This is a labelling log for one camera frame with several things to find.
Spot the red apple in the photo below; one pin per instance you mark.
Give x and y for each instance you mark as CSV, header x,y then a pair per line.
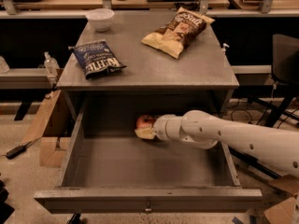
x,y
144,121

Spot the blue Kettle chips bag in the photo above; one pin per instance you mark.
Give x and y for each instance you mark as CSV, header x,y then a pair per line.
x,y
97,59

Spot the brown yellow chips bag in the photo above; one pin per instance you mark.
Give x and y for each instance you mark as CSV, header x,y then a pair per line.
x,y
179,33

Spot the black power adapter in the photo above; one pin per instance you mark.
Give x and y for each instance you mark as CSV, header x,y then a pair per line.
x,y
14,152

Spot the grey open top drawer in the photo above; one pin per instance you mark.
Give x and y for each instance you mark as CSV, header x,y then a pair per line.
x,y
108,169

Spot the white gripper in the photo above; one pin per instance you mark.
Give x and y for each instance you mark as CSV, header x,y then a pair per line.
x,y
161,128

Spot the clear sanitizer bottle left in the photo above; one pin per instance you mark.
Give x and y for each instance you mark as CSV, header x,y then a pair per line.
x,y
51,64

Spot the white bowl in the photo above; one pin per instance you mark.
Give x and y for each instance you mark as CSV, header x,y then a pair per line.
x,y
100,19

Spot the grey cabinet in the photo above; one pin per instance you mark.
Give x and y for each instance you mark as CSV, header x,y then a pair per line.
x,y
202,67

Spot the small white pump bottle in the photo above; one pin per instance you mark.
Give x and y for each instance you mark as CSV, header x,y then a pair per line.
x,y
225,47

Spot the cardboard box left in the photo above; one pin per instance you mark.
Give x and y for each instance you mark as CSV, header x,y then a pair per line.
x,y
49,127

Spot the cardboard box right corner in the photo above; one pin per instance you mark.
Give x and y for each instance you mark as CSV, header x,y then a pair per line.
x,y
285,212

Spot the metal drawer knob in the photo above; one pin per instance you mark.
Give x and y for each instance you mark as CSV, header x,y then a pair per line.
x,y
148,208

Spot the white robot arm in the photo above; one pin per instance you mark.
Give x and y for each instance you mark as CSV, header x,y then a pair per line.
x,y
279,148

